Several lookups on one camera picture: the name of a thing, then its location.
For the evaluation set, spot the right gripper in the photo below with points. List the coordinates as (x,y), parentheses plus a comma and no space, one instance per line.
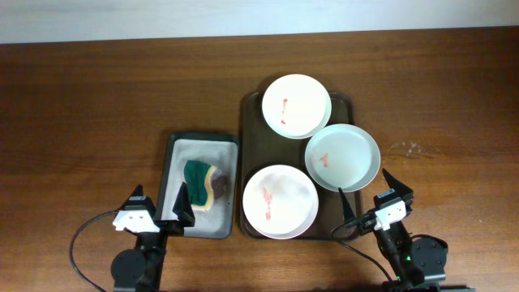
(402,191)

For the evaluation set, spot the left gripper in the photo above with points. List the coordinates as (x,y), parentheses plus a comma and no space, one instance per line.
(181,208)

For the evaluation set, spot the green and yellow sponge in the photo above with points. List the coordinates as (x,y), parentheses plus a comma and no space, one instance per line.
(198,178)

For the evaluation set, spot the pale grey-green plate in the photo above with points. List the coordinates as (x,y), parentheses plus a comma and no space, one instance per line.
(342,157)

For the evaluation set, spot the white plate with smeared stain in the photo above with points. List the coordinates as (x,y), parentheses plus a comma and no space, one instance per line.
(280,202)

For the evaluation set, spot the white plate with red stain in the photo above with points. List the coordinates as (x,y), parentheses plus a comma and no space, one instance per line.
(296,106)

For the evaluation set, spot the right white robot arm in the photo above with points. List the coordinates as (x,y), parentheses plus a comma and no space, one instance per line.
(417,260)

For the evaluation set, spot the small grey soapy tray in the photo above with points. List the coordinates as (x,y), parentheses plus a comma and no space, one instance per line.
(220,150)

